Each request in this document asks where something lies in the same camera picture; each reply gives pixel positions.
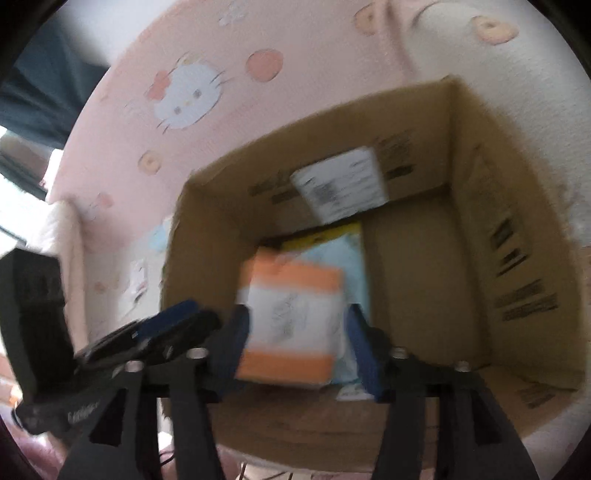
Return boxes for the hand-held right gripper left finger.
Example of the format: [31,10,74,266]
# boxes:
[58,307,252,480]

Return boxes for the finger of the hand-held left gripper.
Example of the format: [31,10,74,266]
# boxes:
[139,310,222,366]
[76,300,200,365]

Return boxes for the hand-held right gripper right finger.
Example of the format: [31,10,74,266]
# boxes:
[346,305,541,480]

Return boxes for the orange and white box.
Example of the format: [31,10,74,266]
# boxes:
[235,247,346,386]

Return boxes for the brown cardboard box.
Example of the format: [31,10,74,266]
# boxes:
[159,76,585,474]

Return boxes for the light blue wet wipes pack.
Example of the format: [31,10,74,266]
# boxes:
[305,233,371,402]

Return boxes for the small floral white packet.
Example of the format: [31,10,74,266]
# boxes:
[119,261,148,315]

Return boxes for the yellow flat packet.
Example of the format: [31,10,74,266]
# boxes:
[281,222,362,254]

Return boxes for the dark teal cloth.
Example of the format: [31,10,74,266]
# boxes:
[0,21,112,151]

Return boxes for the pink printed blanket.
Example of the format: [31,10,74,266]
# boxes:
[46,0,591,480]

